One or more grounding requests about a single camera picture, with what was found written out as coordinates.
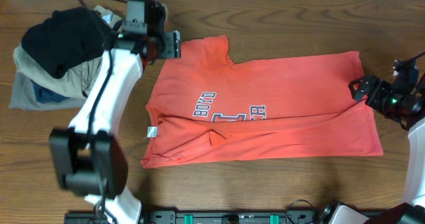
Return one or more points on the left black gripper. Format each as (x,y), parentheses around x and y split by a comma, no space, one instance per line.
(173,44)

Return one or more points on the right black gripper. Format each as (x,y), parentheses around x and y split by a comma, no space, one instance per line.
(370,93)

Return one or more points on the orange printed t-shirt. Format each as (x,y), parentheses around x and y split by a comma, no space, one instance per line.
(207,108)

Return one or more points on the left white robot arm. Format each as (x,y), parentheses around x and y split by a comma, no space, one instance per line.
(87,158)

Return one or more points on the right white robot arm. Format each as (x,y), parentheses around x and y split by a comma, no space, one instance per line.
(411,209)

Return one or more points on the black folded garment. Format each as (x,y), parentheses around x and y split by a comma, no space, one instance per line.
(65,40)

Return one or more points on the khaki folded garment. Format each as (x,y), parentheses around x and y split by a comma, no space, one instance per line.
(78,81)

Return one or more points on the navy blue folded garment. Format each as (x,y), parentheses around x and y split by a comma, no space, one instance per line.
(44,95)

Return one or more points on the grey folded garment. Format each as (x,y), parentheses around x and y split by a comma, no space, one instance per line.
(23,97)

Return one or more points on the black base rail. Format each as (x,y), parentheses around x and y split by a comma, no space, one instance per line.
(216,217)

